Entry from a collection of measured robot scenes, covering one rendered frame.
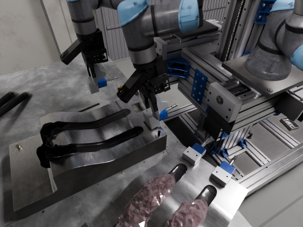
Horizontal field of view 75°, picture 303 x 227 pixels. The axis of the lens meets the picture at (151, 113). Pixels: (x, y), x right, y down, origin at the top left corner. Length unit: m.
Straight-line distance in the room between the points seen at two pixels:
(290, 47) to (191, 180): 0.46
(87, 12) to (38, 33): 1.98
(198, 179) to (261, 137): 1.18
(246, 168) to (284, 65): 0.92
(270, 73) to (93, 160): 0.65
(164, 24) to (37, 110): 0.74
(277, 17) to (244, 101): 0.27
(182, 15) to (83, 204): 0.60
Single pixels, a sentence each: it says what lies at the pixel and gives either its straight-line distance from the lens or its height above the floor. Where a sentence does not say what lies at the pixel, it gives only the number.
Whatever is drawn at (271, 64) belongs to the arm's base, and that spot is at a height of 1.09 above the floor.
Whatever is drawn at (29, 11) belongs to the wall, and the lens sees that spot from 2.62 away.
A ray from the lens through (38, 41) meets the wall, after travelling 2.72.
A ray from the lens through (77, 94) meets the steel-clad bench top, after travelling 1.07.
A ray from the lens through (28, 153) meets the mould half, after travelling 0.81.
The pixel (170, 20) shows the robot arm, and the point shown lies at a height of 1.26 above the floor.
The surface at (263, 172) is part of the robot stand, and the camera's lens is 1.57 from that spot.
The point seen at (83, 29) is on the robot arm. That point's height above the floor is 1.17.
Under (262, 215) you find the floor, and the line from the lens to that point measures 1.69.
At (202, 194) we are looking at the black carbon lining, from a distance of 0.65.
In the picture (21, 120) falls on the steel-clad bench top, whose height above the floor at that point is 0.80.
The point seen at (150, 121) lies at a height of 0.93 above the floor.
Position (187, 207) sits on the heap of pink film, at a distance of 0.57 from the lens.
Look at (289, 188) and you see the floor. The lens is 1.88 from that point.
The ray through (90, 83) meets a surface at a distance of 0.85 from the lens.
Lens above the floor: 1.43
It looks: 45 degrees down
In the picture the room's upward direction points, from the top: straight up
